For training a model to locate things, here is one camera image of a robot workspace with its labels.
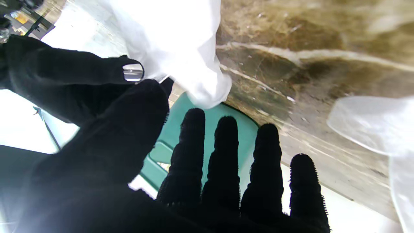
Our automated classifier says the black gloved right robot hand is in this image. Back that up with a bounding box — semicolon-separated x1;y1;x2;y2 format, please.
0;34;144;127

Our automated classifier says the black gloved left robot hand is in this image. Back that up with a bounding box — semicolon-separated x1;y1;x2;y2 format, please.
16;79;330;233

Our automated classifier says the translucent white disposable glove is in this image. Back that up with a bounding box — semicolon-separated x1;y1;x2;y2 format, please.
74;0;233;110
327;95;414;156
390;155;414;233

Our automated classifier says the green plastic basket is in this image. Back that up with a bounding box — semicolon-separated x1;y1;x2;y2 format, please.
141;92;259;191

